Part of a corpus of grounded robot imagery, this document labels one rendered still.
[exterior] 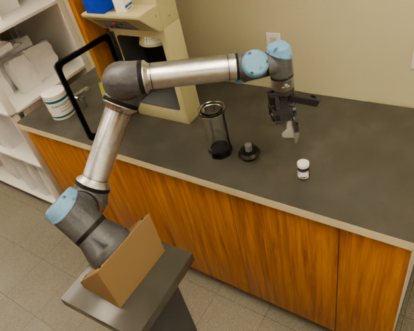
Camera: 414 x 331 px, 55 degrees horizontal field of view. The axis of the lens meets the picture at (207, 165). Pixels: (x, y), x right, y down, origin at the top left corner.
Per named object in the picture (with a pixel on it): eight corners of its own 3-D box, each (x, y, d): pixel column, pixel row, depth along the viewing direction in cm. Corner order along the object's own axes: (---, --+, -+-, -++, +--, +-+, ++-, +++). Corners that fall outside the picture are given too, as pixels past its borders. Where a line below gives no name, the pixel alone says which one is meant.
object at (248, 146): (263, 150, 164) (261, 137, 160) (258, 165, 158) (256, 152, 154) (241, 148, 167) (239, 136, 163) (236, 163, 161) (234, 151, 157)
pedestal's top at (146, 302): (139, 345, 115) (135, 339, 113) (64, 305, 131) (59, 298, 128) (194, 259, 134) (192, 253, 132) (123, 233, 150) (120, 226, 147)
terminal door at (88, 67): (136, 107, 200) (108, 31, 174) (91, 142, 184) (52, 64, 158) (135, 107, 201) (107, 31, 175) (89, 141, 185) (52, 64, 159)
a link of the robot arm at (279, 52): (261, 43, 125) (287, 36, 125) (265, 73, 132) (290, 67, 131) (267, 52, 119) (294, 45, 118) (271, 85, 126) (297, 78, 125)
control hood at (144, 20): (107, 25, 175) (98, 2, 168) (163, 29, 158) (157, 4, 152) (89, 37, 168) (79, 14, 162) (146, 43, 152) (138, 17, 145)
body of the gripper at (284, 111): (269, 115, 142) (265, 86, 134) (292, 109, 142) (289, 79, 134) (275, 127, 136) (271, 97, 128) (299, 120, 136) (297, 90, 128)
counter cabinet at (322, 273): (141, 167, 323) (102, 68, 265) (417, 253, 219) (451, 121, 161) (83, 226, 285) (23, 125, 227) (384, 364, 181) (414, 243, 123)
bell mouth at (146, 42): (154, 28, 187) (151, 17, 183) (184, 31, 178) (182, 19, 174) (131, 46, 177) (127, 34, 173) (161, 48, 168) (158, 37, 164)
